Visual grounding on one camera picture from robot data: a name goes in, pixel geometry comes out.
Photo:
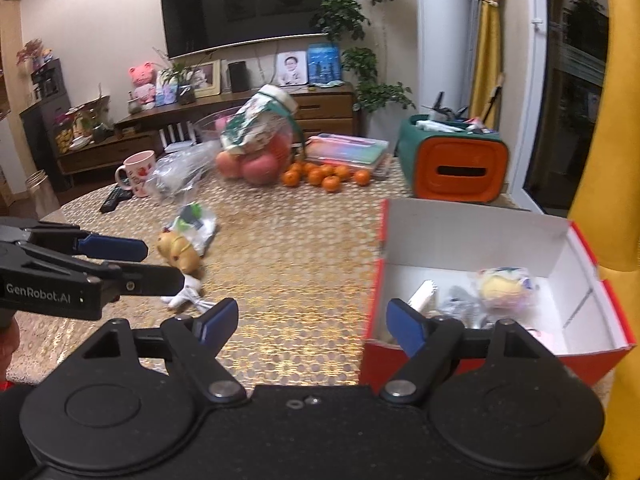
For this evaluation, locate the green orange tissue box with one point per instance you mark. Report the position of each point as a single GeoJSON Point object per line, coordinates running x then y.
{"type": "Point", "coordinates": [451, 160]}

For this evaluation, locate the bread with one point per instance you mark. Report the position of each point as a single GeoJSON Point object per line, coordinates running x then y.
{"type": "Point", "coordinates": [510, 288]}

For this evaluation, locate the black speaker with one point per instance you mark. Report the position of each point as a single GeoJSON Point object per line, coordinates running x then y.
{"type": "Point", "coordinates": [238, 77]}

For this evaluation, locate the red apple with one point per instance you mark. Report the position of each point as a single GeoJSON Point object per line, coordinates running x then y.
{"type": "Point", "coordinates": [229, 165]}
{"type": "Point", "coordinates": [260, 169]}

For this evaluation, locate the yellow curtain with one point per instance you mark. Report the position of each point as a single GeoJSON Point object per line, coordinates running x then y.
{"type": "Point", "coordinates": [488, 62]}

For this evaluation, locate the clear fruit bowl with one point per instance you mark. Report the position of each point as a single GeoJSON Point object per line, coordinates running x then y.
{"type": "Point", "coordinates": [209, 128]}

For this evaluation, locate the white cable charger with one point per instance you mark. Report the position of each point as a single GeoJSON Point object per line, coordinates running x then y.
{"type": "Point", "coordinates": [189, 294]}

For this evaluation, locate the silver foil snack bag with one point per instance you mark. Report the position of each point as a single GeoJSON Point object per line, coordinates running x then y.
{"type": "Point", "coordinates": [467, 308]}

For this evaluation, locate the wall television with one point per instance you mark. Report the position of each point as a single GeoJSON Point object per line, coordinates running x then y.
{"type": "Point", "coordinates": [192, 26]}

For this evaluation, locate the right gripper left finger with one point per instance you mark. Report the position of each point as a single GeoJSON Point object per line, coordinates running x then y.
{"type": "Point", "coordinates": [193, 346]}

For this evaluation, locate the wooden picture frame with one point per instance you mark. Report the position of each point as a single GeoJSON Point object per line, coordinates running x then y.
{"type": "Point", "coordinates": [206, 79]}

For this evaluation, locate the baby photo frame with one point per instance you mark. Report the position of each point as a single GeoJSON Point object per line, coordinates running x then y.
{"type": "Point", "coordinates": [292, 69]}

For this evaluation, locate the green leafy houseplant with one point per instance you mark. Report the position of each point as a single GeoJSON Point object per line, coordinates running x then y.
{"type": "Point", "coordinates": [358, 28]}

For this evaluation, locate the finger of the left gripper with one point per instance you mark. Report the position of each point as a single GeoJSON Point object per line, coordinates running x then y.
{"type": "Point", "coordinates": [135, 277]}
{"type": "Point", "coordinates": [89, 244]}

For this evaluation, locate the tangerine one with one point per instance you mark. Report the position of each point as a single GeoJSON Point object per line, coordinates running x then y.
{"type": "Point", "coordinates": [292, 178]}

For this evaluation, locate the tangerine two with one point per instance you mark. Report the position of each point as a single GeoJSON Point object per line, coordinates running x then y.
{"type": "Point", "coordinates": [315, 176]}

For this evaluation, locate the red apple left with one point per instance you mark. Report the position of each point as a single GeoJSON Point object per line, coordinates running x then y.
{"type": "Point", "coordinates": [229, 165]}

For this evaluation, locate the pastel folder stack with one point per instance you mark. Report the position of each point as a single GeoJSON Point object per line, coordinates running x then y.
{"type": "Point", "coordinates": [354, 152]}

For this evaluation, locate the pink pig plush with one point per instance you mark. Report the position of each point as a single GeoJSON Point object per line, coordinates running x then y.
{"type": "Point", "coordinates": [143, 78]}

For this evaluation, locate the blue box on cabinet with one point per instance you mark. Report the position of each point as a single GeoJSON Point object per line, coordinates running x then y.
{"type": "Point", "coordinates": [324, 63]}

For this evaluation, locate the yellow spotted toy figure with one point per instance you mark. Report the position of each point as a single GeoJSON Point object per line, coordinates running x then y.
{"type": "Point", "coordinates": [178, 252]}

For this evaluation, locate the pink strawberry mug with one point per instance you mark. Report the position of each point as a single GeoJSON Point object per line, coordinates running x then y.
{"type": "Point", "coordinates": [135, 171]}

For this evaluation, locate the clear zip plastic bag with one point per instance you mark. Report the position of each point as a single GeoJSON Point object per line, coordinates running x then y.
{"type": "Point", "coordinates": [177, 174]}

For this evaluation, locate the green white cloth bag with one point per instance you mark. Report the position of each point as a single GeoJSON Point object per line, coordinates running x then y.
{"type": "Point", "coordinates": [255, 124]}

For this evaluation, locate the black remote control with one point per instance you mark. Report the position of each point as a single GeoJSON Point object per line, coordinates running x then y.
{"type": "Point", "coordinates": [116, 196]}

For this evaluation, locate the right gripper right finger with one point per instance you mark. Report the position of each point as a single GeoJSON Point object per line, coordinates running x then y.
{"type": "Point", "coordinates": [431, 345]}

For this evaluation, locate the red cardboard box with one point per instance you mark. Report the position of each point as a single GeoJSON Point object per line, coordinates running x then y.
{"type": "Point", "coordinates": [480, 263]}

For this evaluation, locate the tangerine three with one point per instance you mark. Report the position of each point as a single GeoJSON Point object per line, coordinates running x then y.
{"type": "Point", "coordinates": [332, 184]}

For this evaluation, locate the pink square charger box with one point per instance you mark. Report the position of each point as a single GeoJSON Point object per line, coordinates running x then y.
{"type": "Point", "coordinates": [424, 299]}

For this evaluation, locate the tangerine four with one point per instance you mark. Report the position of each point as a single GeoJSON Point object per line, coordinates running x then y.
{"type": "Point", "coordinates": [362, 177]}

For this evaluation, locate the small potted grass plant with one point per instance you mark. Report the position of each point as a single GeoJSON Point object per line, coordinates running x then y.
{"type": "Point", "coordinates": [174, 82]}

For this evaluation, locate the red apple front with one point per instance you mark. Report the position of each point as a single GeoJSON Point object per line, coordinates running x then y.
{"type": "Point", "coordinates": [260, 169]}

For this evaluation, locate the tissue paper pack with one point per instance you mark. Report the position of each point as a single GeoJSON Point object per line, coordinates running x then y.
{"type": "Point", "coordinates": [197, 224]}

